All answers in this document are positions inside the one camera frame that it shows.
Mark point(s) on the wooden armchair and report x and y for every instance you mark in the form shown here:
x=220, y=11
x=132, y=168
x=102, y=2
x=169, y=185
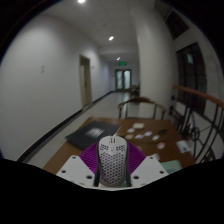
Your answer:
x=140, y=100

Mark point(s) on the green exit sign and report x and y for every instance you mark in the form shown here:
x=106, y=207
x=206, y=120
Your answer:
x=122, y=63

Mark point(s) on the white rectangular card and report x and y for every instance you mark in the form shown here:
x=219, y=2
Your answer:
x=138, y=125

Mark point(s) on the ceiling lights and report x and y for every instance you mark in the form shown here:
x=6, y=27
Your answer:
x=111, y=38

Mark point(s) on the glass double door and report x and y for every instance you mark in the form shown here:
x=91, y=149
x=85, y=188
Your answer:
x=123, y=80

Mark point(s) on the black flat folder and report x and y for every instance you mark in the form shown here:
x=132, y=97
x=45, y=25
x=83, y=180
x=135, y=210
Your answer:
x=90, y=133

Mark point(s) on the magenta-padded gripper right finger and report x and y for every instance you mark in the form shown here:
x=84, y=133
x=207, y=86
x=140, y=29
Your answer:
x=150, y=170

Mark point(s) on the black railing with wooden handrail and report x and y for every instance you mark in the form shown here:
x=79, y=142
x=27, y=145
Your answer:
x=200, y=95

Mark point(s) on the side doorway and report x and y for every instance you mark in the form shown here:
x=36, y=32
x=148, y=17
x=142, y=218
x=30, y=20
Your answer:
x=85, y=81

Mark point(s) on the white honeycomb computer mouse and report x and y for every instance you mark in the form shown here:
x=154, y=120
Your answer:
x=112, y=163

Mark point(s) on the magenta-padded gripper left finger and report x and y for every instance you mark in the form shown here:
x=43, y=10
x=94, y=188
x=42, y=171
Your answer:
x=75, y=170

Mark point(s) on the dark window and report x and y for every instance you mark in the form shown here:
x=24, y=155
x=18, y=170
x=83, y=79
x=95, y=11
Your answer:
x=191, y=76

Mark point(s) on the distant wooden chair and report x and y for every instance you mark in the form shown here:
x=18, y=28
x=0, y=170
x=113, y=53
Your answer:
x=134, y=90

